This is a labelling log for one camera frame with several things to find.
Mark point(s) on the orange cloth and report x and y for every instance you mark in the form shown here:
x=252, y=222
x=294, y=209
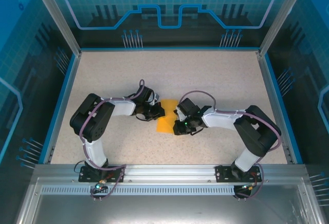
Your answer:
x=168, y=111

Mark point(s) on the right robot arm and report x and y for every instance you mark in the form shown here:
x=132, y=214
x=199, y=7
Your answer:
x=257, y=131

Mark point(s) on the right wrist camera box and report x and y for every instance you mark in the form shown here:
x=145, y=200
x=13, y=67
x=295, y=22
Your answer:
x=181, y=116

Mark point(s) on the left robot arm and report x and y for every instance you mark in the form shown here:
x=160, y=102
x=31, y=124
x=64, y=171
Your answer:
x=90, y=121

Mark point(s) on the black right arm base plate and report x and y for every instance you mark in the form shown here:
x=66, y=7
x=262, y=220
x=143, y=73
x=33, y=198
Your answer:
x=223, y=174

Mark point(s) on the aluminium mounting rail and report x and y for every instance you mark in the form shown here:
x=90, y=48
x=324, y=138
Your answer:
x=169, y=172

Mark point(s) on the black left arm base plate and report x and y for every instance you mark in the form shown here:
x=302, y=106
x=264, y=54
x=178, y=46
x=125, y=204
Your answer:
x=88, y=176

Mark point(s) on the aluminium frame post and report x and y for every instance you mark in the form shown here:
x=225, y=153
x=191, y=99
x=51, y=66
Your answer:
x=282, y=16
x=57, y=16

